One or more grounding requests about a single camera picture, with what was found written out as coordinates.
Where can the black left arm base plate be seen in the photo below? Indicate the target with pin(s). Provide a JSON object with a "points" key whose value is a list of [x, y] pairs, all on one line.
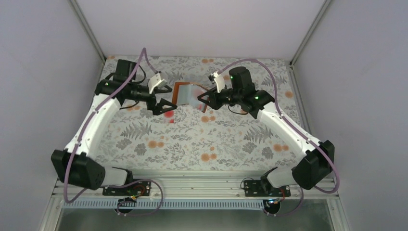
{"points": [[139, 189]]}

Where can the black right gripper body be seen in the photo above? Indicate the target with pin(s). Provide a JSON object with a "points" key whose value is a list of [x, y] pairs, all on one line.
{"points": [[215, 99]]}

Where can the left aluminium corner post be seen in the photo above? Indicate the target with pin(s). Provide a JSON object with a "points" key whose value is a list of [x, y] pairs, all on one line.
{"points": [[85, 25]]}

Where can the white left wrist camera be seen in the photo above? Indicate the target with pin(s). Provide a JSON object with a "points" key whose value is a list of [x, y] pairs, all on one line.
{"points": [[156, 81]]}

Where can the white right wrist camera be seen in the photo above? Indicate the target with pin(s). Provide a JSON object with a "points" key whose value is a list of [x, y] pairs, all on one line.
{"points": [[219, 82]]}

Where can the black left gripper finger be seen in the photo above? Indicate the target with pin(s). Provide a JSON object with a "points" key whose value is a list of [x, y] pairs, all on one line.
{"points": [[164, 89], [163, 106]]}

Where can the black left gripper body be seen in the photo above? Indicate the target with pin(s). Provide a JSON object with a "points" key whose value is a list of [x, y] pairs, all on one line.
{"points": [[153, 99]]}

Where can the aluminium mounting rail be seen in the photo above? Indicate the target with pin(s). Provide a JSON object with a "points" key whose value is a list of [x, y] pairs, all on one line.
{"points": [[189, 184]]}

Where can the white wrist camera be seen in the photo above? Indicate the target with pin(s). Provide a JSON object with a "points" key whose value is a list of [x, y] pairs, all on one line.
{"points": [[156, 81], [219, 82]]}

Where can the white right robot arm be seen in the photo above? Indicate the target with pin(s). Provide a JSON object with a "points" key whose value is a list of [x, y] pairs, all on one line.
{"points": [[315, 157]]}

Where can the aluminium corner frame post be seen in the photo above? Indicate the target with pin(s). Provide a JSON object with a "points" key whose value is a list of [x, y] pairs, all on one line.
{"points": [[310, 32]]}

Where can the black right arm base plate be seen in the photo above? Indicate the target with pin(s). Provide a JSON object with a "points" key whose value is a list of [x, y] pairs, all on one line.
{"points": [[259, 188]]}

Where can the blue slotted cable duct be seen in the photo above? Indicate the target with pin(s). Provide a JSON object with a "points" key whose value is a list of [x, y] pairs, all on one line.
{"points": [[229, 204]]}

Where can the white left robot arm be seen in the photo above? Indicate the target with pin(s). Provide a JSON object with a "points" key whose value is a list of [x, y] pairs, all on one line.
{"points": [[76, 164]]}

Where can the brown leather card holder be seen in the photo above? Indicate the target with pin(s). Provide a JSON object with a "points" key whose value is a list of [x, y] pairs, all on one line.
{"points": [[186, 93]]}

